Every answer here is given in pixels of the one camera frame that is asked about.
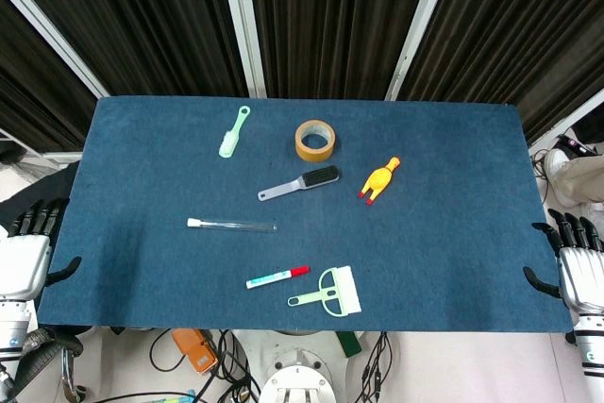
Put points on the white marker red cap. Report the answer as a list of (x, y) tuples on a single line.
[(273, 277)]

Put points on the white sneaker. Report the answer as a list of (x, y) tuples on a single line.
[(557, 172)]

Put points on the transparent test tube white cap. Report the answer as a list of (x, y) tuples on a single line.
[(231, 225)]

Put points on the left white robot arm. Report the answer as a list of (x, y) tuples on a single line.
[(11, 332)]

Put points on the dark pleated curtain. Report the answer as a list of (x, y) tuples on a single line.
[(519, 35), (340, 21), (141, 21), (33, 105)]

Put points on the orange handheld controller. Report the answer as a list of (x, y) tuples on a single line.
[(196, 351)]

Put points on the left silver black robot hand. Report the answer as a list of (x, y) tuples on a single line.
[(23, 256)]

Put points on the grey brush black bristles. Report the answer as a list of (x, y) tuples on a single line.
[(321, 179)]

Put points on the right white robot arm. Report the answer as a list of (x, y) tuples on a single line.
[(592, 351)]

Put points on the yellow rubber chicken toy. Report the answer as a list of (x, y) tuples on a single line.
[(377, 181)]

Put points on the mint green wide hand broom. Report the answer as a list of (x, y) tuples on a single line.
[(344, 290)]

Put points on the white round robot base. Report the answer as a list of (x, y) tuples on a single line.
[(302, 374)]

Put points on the brown packing tape roll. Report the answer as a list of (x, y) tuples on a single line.
[(307, 150)]

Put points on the white metal frame post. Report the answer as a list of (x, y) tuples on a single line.
[(420, 30), (56, 42), (243, 21)]

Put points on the dark green block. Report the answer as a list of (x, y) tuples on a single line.
[(350, 344)]

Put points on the black cloth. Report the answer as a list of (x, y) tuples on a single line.
[(28, 195)]

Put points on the beige trouser leg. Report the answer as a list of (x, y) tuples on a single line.
[(587, 176)]

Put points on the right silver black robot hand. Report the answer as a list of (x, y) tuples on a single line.
[(582, 275)]

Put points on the blue felt table mat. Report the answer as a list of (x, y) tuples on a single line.
[(141, 186)]

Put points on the small mint green brush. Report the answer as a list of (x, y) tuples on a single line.
[(231, 139)]

